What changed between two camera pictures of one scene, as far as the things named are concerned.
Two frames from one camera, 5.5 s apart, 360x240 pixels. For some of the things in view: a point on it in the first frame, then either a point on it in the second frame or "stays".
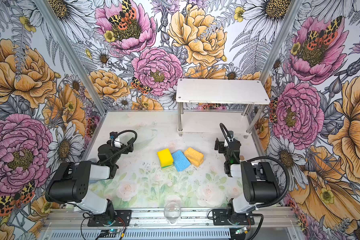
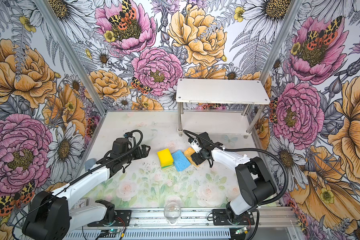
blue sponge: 180,161 stays
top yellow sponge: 165,158 stays
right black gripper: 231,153 → 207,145
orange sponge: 197,164 stays
